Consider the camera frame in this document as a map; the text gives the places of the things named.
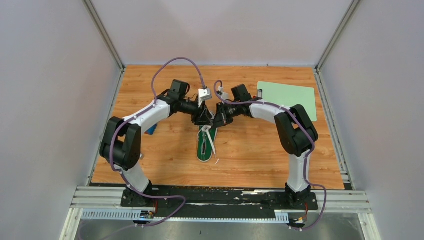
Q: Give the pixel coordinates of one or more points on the light green clipboard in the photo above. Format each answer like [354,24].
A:
[290,95]

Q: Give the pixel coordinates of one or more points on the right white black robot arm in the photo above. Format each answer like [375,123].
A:
[296,133]

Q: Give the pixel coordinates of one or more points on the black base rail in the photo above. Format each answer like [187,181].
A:
[214,205]

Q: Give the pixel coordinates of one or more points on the white shoelace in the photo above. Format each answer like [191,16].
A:
[209,139]

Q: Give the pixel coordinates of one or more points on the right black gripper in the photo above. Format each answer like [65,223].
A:
[221,116]

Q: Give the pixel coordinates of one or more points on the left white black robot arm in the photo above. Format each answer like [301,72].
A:
[122,141]

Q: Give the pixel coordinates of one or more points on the green canvas sneaker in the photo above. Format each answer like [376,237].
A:
[207,142]

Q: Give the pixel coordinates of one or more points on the blue yellow toy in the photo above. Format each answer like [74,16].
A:
[151,130]

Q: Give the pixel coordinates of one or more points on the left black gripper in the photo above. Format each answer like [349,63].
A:
[203,116]

